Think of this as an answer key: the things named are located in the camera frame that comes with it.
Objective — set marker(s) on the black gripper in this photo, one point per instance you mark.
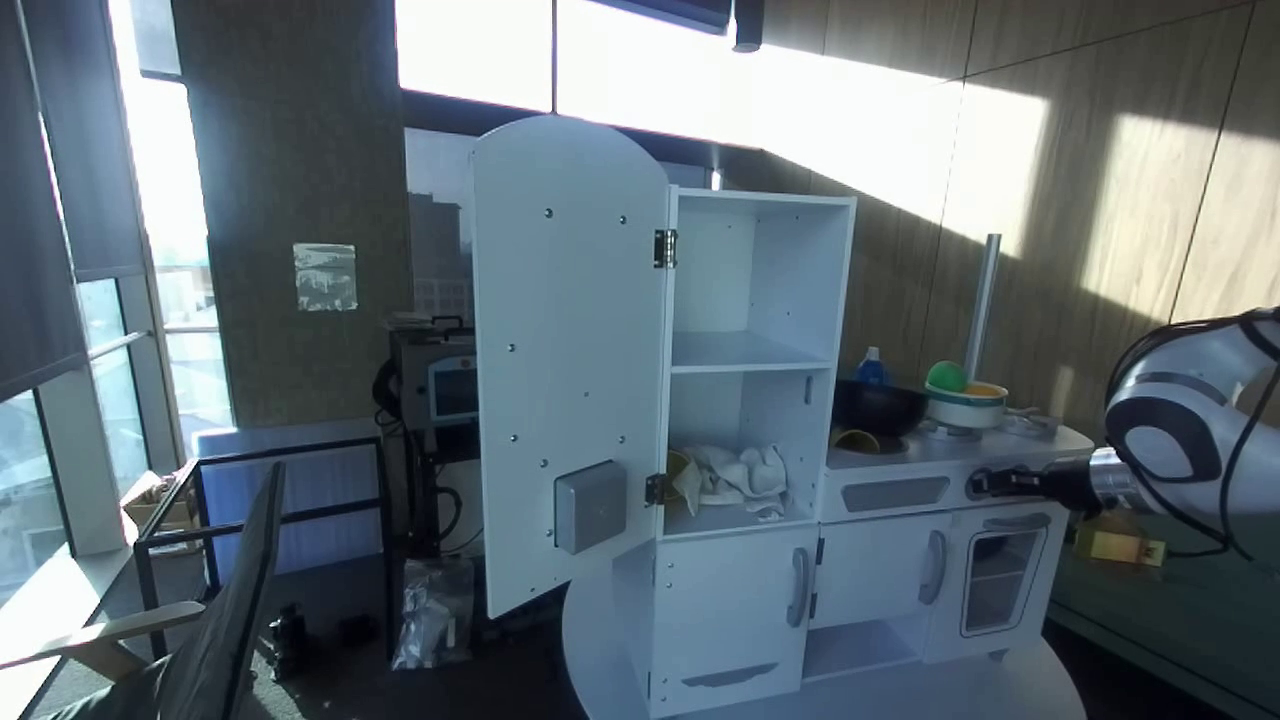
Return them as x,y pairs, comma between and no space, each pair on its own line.
1060,484

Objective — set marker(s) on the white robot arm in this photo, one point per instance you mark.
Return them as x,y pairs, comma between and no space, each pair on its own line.
1186,412

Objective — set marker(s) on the white bowl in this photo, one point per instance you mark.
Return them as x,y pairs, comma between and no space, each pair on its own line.
964,412

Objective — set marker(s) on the yellow bowl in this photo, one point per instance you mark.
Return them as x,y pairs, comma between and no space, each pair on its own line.
989,395

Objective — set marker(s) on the toy oven door with window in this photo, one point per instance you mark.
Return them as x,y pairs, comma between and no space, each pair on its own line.
1006,572

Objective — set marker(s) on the green bowl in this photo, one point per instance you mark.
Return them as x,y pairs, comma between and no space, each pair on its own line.
946,378

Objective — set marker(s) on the black pot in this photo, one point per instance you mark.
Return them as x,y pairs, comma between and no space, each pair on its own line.
880,405

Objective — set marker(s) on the yellow block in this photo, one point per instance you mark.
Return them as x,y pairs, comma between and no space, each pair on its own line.
1126,549

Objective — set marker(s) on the blue bottle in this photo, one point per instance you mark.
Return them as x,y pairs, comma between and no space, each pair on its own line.
871,368

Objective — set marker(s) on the grey upright pole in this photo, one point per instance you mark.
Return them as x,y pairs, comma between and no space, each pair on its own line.
987,306

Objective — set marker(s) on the green table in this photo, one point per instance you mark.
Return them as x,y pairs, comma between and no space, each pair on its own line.
1174,627

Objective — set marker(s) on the white toy kitchen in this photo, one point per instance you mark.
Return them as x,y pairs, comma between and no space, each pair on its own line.
763,403

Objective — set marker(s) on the white crumpled cloth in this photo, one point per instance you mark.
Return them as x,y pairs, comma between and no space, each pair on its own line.
725,481

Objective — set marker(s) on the white arched cabinet door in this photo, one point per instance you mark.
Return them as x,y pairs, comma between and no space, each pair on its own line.
565,362

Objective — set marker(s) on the black equipment cart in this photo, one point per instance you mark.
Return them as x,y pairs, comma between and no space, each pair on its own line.
433,382

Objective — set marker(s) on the clear plastic bag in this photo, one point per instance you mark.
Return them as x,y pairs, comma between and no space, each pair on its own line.
433,612

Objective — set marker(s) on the black metal rack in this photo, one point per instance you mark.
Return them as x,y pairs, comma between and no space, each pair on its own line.
266,460

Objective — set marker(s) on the cardboard box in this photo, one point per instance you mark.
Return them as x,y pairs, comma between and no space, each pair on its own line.
158,498

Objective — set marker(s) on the grey roller blind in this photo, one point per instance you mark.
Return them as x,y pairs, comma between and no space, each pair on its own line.
34,186

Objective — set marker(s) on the small wall poster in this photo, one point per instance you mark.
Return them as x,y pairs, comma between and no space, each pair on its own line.
327,277

